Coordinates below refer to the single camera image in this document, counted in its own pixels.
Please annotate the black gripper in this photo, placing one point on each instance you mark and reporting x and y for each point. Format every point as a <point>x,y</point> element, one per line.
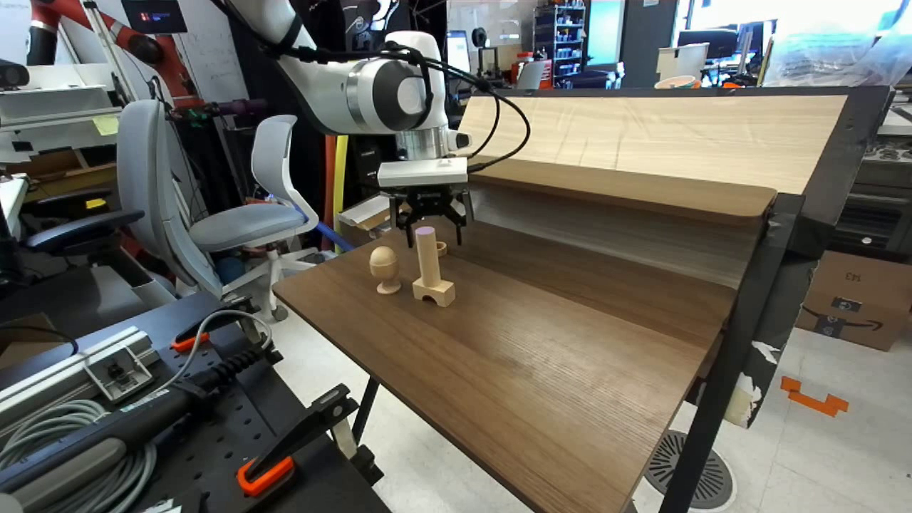
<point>428,199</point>

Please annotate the red robot arm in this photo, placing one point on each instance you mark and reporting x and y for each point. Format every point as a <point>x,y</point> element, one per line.
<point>172,61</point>

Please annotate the wooden cylinder on base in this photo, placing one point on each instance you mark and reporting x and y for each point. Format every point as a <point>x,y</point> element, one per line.
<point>428,266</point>

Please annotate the wooden egg figure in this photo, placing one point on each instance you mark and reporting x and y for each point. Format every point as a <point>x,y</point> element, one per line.
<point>384,261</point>

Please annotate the stack of flat boxes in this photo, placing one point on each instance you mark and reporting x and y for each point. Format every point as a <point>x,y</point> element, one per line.
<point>367,214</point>

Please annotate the blue stick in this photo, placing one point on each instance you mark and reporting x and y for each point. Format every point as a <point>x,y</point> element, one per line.
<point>334,236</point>

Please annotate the orange foam tube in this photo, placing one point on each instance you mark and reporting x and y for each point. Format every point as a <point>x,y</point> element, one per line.
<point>330,175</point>

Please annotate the background computer monitor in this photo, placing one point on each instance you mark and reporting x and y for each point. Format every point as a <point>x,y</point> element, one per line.
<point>459,51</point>

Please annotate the white swivel chair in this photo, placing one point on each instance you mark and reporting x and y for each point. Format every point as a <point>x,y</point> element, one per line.
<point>253,226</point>

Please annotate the light wooden back panel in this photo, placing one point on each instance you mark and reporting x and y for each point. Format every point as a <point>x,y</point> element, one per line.
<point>665,137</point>

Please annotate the grey office chair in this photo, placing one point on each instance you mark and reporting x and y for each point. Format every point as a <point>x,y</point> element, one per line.
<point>152,181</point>

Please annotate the black perforated workbench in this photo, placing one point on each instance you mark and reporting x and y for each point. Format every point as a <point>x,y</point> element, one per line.
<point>217,446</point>

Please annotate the wooden desk with shelf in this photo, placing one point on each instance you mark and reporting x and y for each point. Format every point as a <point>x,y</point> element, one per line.
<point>743,323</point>

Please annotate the yellow sticky note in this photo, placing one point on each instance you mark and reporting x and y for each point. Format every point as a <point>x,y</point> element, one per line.
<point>107,124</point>

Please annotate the white tape patch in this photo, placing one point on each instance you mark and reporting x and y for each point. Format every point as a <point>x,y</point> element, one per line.
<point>744,403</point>

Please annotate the round floor drain grate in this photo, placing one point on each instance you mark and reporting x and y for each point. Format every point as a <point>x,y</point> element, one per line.
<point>709,479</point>

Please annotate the white equipment cabinet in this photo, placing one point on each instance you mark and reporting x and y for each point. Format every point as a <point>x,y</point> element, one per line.
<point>53,104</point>

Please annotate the brown cardboard box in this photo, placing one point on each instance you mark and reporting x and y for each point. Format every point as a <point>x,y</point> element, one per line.
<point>860,295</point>

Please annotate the aluminium extrusion rail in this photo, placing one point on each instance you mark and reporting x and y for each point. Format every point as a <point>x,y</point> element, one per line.
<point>58,372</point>

